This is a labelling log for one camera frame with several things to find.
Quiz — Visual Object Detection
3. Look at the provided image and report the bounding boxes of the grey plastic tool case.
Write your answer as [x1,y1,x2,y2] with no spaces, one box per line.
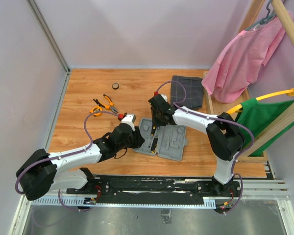
[134,118,188,161]

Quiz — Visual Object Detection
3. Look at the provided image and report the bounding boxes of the flathead screwdriver black yellow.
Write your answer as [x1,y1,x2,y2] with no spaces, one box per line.
[150,137,158,153]

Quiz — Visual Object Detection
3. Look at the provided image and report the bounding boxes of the orange black pliers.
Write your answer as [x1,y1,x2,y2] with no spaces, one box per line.
[93,94,118,114]

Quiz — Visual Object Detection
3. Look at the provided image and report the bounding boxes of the yellow tape measure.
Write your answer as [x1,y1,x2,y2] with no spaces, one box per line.
[90,106,103,117]

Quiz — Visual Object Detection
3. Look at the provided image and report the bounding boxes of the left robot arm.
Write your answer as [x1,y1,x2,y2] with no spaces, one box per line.
[15,123,145,201]

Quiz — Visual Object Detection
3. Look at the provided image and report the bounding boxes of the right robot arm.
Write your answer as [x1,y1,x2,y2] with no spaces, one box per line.
[148,94,245,196]

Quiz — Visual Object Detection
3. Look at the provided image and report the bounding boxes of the dark grey checked cloth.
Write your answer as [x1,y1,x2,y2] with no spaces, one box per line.
[170,75,204,110]

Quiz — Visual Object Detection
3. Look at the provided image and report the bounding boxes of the pink shirt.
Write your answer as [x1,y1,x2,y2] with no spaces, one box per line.
[202,17,285,103]

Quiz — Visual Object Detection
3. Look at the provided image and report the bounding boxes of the green shirt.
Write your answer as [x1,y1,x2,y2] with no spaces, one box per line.
[235,98,294,157]

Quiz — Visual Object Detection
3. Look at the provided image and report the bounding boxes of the yellow clothes hanger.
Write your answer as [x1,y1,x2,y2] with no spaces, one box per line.
[227,88,294,114]

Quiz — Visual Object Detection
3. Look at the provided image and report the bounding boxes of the teal clothes hanger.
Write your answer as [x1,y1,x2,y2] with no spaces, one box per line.
[245,0,277,31]

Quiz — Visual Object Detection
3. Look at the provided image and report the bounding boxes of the wooden clothes rack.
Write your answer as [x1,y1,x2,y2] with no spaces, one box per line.
[204,0,294,163]

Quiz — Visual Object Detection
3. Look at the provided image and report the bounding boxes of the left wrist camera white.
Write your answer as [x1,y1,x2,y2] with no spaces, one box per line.
[121,114,136,126]

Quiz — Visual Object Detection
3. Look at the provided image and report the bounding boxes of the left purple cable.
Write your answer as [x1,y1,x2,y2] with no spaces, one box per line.
[15,111,127,213]

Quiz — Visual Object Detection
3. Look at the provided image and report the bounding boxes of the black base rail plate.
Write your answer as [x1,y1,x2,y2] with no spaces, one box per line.
[66,175,241,205]

